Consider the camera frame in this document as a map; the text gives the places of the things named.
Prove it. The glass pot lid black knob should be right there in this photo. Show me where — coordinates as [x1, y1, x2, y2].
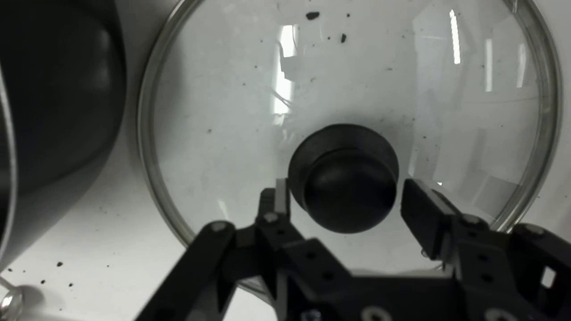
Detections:
[136, 0, 564, 297]

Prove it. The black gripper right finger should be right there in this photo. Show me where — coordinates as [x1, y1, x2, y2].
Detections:
[402, 178, 571, 321]

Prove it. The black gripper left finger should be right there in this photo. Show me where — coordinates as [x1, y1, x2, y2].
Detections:
[136, 180, 293, 321]

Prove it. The black cooking pot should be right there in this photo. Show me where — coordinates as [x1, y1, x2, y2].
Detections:
[0, 0, 127, 265]

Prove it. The white plastic tray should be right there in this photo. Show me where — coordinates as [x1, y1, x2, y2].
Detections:
[0, 0, 571, 321]

